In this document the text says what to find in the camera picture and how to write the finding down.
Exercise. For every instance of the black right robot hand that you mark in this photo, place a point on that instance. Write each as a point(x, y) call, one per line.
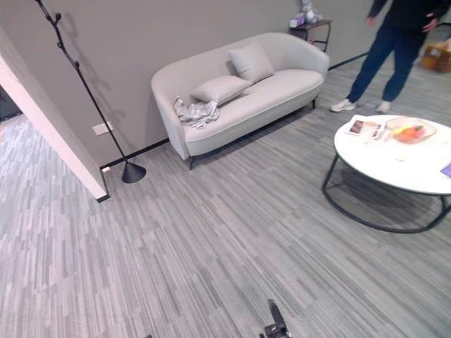
point(276, 313)

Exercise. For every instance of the black branch coat rack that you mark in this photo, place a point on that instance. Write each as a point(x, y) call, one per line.
point(133, 172)

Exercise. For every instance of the light grey sofa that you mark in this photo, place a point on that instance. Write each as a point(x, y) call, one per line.
point(282, 88)

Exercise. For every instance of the round white coffee table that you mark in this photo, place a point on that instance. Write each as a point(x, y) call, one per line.
point(398, 169)

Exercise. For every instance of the crumpled grey garment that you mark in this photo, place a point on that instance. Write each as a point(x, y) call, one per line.
point(195, 112)

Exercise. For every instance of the purple booklet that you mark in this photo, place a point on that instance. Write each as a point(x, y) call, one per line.
point(446, 172)

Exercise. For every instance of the orange fruit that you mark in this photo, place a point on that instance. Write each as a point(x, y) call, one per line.
point(408, 134)

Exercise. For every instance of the flat grey cushion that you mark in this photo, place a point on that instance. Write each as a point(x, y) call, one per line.
point(220, 88)

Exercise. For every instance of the glass fruit bowl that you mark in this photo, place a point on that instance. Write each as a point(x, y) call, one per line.
point(423, 125)

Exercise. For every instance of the square grey cushion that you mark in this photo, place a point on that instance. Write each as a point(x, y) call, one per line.
point(250, 61)

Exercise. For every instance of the person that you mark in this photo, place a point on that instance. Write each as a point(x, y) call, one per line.
point(384, 63)

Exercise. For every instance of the dark side table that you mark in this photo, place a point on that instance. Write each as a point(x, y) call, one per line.
point(319, 24)

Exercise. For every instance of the purple tissue box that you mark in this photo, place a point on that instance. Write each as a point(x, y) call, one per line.
point(297, 21)

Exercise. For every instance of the cardboard box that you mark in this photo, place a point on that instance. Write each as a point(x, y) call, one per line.
point(437, 56)

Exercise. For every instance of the grey plush toy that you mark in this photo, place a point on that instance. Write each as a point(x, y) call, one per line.
point(310, 10)

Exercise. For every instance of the white wall socket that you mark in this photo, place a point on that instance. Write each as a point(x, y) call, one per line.
point(103, 127)

